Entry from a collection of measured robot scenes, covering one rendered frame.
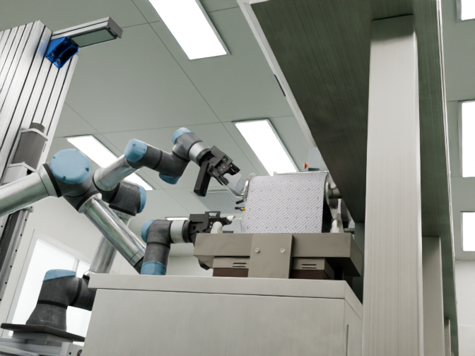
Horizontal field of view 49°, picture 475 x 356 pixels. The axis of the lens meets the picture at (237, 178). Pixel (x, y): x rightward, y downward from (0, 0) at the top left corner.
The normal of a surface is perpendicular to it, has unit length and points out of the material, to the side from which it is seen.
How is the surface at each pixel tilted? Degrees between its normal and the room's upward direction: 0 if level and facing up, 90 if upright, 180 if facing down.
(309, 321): 90
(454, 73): 180
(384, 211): 90
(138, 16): 180
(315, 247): 90
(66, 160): 86
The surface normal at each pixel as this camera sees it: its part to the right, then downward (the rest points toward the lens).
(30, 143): 0.32, -0.36
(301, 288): -0.36, -0.43
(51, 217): 0.93, -0.04
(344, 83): -0.13, 0.90
